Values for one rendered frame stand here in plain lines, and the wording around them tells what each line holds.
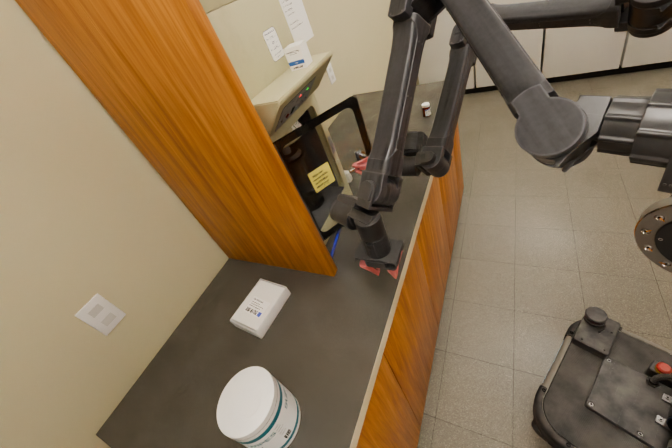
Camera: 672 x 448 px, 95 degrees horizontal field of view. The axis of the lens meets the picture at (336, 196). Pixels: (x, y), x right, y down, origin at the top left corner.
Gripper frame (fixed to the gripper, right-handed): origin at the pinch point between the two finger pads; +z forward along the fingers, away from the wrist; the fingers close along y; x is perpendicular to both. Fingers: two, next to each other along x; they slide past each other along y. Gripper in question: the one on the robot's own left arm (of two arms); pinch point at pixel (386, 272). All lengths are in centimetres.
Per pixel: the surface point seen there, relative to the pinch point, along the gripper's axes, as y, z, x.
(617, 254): -78, 109, -106
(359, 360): 6.0, 15.9, 16.2
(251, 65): 33, -47, -24
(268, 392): 16.5, 1.1, 32.1
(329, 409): 9.1, 15.9, 28.3
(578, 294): -58, 110, -76
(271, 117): 25.0, -37.2, -13.8
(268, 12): 33, -56, -39
